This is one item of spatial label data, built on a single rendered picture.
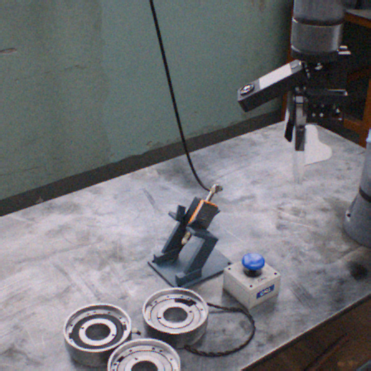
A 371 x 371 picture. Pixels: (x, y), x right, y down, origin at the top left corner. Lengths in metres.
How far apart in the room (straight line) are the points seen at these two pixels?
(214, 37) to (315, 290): 2.02
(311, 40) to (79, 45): 1.76
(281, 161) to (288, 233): 0.29
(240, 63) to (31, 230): 2.06
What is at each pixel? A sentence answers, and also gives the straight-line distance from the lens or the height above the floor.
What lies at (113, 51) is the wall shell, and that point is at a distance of 2.70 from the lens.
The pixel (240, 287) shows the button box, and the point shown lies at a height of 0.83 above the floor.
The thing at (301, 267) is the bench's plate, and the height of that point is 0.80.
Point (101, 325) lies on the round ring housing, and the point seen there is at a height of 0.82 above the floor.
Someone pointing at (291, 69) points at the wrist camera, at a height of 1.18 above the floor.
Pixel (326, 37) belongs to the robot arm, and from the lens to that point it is 0.94.
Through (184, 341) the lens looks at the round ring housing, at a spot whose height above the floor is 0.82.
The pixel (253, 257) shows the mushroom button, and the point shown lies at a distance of 1.07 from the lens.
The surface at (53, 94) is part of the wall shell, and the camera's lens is 2.62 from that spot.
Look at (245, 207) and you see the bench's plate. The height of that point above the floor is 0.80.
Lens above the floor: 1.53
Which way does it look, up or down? 31 degrees down
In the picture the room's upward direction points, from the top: 1 degrees clockwise
